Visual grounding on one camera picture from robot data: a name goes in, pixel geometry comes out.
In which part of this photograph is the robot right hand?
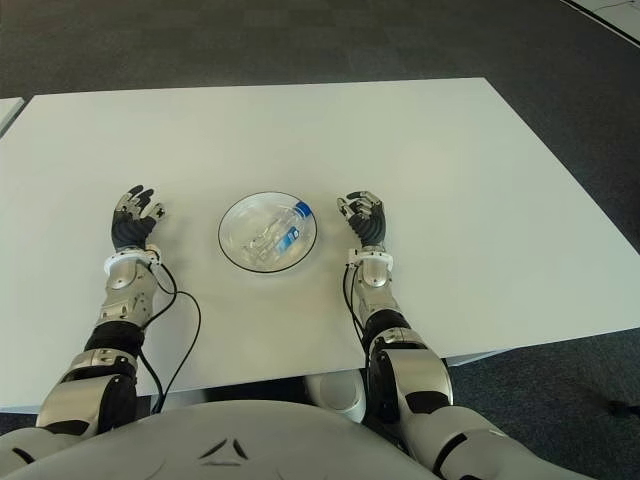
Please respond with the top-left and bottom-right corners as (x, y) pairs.
(335, 188), (388, 247)

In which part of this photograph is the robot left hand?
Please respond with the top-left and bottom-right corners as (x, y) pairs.
(110, 184), (167, 251)

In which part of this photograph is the clear water bottle blue cap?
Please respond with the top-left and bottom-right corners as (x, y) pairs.
(244, 200), (314, 265)

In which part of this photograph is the white plate black rim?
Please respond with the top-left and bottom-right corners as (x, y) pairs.
(217, 192), (320, 274)

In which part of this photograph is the white neighbouring table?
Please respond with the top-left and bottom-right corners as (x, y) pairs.
(0, 96), (26, 139)

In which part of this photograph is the grey robot torso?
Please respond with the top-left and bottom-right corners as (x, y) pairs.
(0, 398), (441, 480)

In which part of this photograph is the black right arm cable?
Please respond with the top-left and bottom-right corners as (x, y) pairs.
(342, 264), (374, 391)

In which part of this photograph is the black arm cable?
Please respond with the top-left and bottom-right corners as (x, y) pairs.
(139, 259), (202, 414)
(342, 264), (374, 391)

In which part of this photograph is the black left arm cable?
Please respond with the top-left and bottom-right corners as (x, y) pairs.
(139, 259), (202, 414)

